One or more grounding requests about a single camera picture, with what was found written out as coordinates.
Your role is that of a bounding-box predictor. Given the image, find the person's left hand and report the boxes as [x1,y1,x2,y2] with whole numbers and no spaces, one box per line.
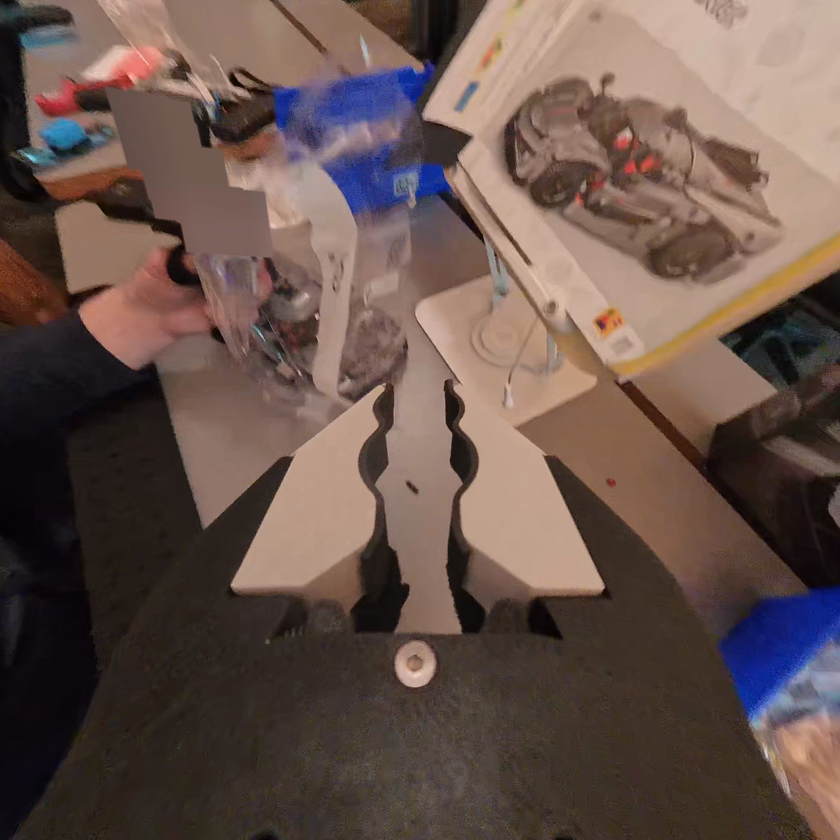
[79,248,221,370]

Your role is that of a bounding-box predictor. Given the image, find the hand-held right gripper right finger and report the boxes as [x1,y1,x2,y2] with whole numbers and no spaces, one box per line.
[443,379,606,634]

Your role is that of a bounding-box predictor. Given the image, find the blue plastic bin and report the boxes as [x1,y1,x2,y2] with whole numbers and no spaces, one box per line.
[718,587,840,723]

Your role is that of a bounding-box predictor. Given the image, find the clear bag of lego parts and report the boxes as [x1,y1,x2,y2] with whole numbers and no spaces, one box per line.
[193,66,424,408]

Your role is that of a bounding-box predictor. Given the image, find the black lego set box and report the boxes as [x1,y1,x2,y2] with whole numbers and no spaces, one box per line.
[705,374,840,588]

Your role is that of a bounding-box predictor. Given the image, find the red plastic object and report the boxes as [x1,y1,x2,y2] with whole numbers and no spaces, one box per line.
[33,46,165,116]

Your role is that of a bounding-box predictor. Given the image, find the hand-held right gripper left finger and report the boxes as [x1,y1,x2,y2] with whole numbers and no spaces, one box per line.
[230,384,411,634]

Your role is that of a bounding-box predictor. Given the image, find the white metal book stand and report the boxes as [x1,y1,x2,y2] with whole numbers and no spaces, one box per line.
[415,167,621,427]

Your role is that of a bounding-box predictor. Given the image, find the black perforated pad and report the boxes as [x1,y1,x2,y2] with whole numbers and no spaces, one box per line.
[66,377,204,670]

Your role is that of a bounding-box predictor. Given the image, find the light blue plastic object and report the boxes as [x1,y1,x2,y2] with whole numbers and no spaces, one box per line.
[36,118,116,158]

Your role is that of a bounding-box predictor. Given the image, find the lego instruction booklet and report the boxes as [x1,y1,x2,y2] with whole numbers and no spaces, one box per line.
[423,0,840,378]

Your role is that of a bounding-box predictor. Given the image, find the person's left forearm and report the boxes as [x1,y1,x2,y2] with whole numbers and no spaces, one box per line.
[0,314,161,526]

